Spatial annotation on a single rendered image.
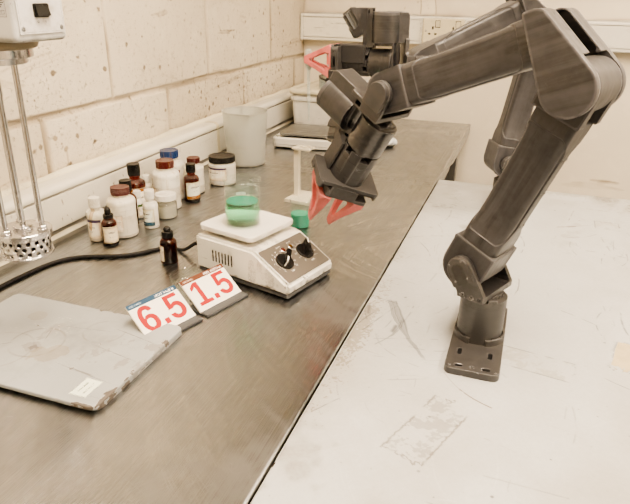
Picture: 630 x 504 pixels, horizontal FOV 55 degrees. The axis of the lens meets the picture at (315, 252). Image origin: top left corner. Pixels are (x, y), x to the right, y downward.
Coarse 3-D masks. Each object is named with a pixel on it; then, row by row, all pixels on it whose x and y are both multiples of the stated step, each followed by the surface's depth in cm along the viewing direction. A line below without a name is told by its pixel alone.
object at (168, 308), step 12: (156, 300) 89; (168, 300) 90; (180, 300) 91; (132, 312) 86; (144, 312) 87; (156, 312) 88; (168, 312) 89; (180, 312) 90; (144, 324) 86; (156, 324) 87
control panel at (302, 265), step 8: (288, 240) 104; (296, 240) 105; (272, 248) 100; (280, 248) 101; (312, 248) 105; (264, 256) 98; (272, 256) 99; (296, 256) 102; (312, 256) 103; (320, 256) 104; (272, 264) 97; (296, 264) 100; (304, 264) 101; (312, 264) 102; (320, 264) 103; (280, 272) 97; (288, 272) 98; (296, 272) 99; (304, 272) 100; (288, 280) 96
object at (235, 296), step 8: (232, 280) 99; (184, 288) 93; (224, 296) 96; (232, 296) 97; (240, 296) 97; (192, 304) 95; (208, 304) 94; (216, 304) 95; (224, 304) 95; (200, 312) 92; (208, 312) 92; (216, 312) 93
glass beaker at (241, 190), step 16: (224, 176) 102; (240, 176) 104; (256, 176) 103; (224, 192) 100; (240, 192) 99; (256, 192) 100; (240, 208) 100; (256, 208) 101; (240, 224) 101; (256, 224) 102
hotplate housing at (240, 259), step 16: (208, 240) 103; (224, 240) 102; (272, 240) 102; (208, 256) 104; (224, 256) 102; (240, 256) 99; (256, 256) 98; (240, 272) 101; (256, 272) 98; (272, 272) 97; (320, 272) 103; (272, 288) 98; (288, 288) 96; (304, 288) 100
